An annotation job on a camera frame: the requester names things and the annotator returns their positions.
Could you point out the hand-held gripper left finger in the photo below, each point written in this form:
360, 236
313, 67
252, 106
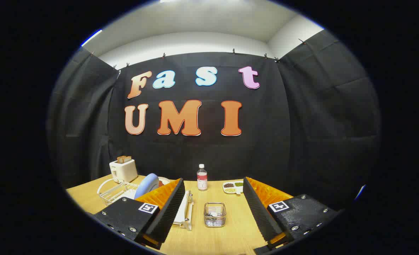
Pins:
170, 209

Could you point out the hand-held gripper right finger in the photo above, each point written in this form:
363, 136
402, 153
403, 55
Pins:
257, 209

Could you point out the blue plate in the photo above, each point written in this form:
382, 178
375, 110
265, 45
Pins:
147, 184

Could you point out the blue and white spoon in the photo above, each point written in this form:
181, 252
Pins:
214, 214

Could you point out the white sectioned dish with beans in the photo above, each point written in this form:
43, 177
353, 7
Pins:
230, 187

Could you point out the white bowl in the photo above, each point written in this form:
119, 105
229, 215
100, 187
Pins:
164, 180

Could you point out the clear plastic bottle red label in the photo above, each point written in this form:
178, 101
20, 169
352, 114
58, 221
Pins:
202, 179

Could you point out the white toaster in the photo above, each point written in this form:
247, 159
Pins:
124, 171

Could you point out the toast slices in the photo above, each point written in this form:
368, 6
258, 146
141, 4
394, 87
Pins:
124, 159

